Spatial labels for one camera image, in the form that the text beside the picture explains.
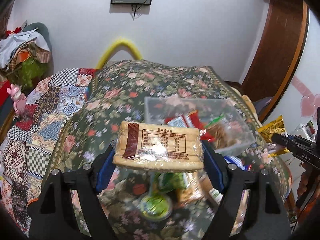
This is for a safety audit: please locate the yellow snack bag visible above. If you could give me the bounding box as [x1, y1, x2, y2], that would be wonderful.
[256, 114, 291, 158]

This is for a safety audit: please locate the fried twists green bag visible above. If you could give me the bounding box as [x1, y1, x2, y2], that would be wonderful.
[205, 114, 242, 149]

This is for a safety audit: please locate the blue white snack bag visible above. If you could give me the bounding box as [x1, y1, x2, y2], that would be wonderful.
[224, 155, 252, 171]

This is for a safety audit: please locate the red snack bag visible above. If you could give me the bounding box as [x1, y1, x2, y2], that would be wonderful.
[164, 110, 215, 142]

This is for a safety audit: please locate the square cracker pack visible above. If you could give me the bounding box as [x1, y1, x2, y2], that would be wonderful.
[113, 121, 204, 173]

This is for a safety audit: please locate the long brown bread pack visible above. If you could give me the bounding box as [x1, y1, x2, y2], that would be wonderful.
[200, 172, 223, 206]

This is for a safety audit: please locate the green pea snack bag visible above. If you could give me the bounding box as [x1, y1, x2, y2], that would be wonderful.
[155, 172, 187, 193]

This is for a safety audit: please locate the operator right hand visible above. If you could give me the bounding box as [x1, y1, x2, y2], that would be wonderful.
[297, 163, 312, 197]

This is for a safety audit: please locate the beige fleece blanket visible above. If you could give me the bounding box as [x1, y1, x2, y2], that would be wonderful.
[241, 95, 262, 127]

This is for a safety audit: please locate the patchwork quilt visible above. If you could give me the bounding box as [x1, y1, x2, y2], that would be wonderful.
[1, 68, 95, 236]

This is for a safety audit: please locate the clear plastic storage bin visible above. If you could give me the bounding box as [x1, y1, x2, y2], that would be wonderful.
[144, 96, 255, 156]

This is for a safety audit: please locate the golden cracker pack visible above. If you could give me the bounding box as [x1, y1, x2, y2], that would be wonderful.
[176, 172, 204, 204]

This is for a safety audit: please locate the floral green bedspread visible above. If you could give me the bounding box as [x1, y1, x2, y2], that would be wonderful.
[49, 60, 292, 239]

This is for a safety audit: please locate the green jelly cup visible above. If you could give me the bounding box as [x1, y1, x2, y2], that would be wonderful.
[137, 193, 172, 222]

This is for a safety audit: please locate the brown wooden door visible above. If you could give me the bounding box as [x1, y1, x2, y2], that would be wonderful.
[241, 0, 309, 122]

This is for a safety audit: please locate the pink plush toy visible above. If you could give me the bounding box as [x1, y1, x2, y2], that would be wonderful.
[7, 84, 27, 115]

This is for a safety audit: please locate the pile of clothes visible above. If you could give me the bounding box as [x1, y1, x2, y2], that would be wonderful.
[1, 22, 52, 90]

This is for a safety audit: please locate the yellow foam bed rail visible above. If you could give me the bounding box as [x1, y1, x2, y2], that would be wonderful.
[95, 38, 143, 70]

